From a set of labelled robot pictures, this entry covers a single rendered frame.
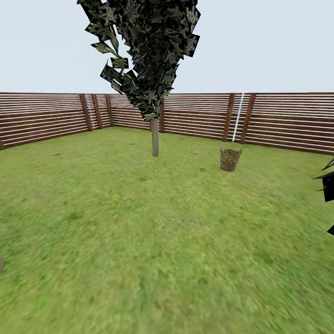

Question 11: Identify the wicker basket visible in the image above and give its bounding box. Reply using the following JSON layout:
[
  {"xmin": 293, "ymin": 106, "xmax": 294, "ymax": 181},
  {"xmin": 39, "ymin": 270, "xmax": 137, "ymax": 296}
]
[{"xmin": 220, "ymin": 150, "xmax": 242, "ymax": 171}]

